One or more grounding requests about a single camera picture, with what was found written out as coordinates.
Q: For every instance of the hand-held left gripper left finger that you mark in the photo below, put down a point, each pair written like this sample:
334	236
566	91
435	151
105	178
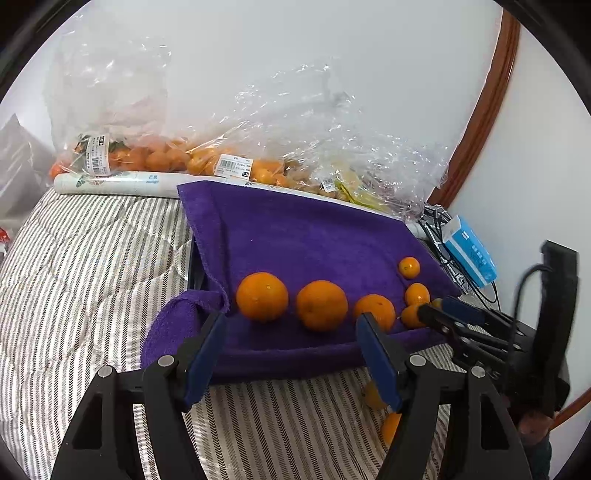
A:
205	360

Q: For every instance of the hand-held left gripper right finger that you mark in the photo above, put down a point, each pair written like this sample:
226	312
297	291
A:
376	360

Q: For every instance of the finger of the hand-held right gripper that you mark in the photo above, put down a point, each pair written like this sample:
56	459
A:
461	310
438	321

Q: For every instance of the small orange mandarin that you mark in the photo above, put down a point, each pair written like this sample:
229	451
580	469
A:
436	303
409	267
410	317
417	294

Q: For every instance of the purple towel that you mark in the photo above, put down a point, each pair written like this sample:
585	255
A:
300	230

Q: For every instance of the person's right hand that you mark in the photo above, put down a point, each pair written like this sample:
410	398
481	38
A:
533	424

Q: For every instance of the blue tissue box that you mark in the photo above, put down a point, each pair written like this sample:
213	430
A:
473	251

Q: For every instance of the brown wooden baseboard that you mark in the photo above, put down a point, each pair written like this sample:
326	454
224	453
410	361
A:
575	406

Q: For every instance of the grey striped quilt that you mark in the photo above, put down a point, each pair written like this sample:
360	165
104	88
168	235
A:
92	277

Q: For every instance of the clear bag of yellow fruit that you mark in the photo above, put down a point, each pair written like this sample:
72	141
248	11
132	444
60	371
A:
369	184

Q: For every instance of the white rolled sheet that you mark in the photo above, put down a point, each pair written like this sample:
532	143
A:
138	181

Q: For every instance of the clear bag of mandarins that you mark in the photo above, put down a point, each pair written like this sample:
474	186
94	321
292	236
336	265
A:
115	92
258	138

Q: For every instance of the white plastic bag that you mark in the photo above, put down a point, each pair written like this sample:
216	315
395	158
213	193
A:
23	161

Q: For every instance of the brown wooden door frame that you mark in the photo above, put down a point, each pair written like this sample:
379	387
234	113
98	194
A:
489	92

